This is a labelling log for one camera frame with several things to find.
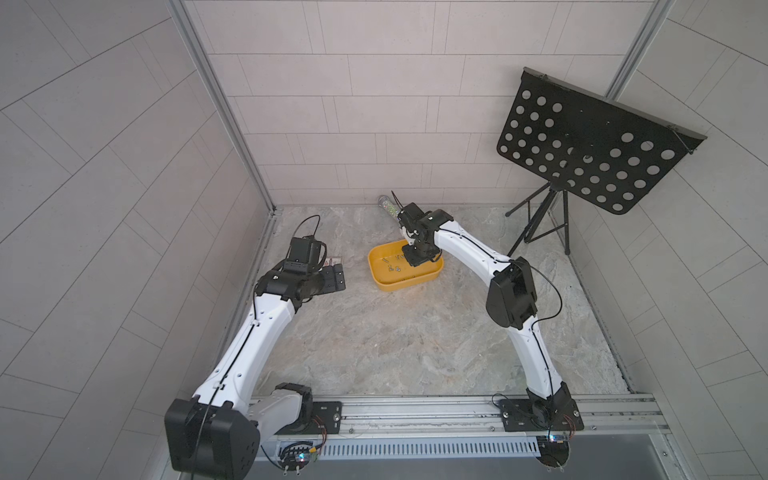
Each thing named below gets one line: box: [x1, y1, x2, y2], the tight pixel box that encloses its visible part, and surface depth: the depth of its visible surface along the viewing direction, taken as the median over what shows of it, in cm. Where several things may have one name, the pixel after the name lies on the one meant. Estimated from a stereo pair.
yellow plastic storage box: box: [368, 239, 445, 292], surface depth 98 cm
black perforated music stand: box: [497, 67, 707, 255], surface depth 74 cm
